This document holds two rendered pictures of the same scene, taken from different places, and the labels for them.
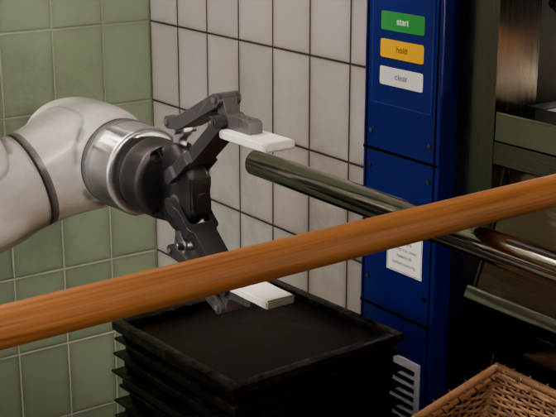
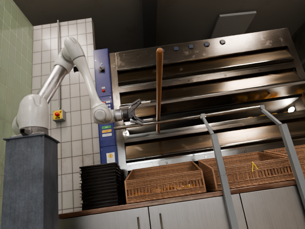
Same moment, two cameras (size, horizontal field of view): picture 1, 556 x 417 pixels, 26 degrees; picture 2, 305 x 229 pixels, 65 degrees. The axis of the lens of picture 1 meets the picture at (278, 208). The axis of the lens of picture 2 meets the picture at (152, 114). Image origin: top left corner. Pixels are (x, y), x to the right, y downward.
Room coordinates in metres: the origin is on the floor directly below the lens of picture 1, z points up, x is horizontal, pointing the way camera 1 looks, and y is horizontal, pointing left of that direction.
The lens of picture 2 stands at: (0.01, 1.35, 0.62)
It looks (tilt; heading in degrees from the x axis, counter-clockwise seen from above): 18 degrees up; 305
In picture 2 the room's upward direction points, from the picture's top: 8 degrees counter-clockwise
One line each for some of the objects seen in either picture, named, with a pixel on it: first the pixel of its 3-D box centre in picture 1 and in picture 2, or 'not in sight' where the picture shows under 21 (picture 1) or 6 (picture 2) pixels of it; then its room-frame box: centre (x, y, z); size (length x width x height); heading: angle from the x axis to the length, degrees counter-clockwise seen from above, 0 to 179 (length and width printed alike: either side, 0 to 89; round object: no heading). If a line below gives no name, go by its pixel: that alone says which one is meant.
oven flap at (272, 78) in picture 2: not in sight; (209, 88); (0.79, -0.80, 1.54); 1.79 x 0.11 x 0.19; 35
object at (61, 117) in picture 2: not in sight; (59, 115); (1.99, 0.10, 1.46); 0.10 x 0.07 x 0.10; 35
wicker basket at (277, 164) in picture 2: not in sight; (240, 168); (0.62, -0.60, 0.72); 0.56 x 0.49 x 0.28; 36
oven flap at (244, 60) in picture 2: not in sight; (204, 65); (0.79, -0.80, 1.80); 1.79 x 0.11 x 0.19; 35
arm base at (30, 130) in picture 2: not in sight; (32, 134); (1.31, 0.70, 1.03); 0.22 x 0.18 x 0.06; 128
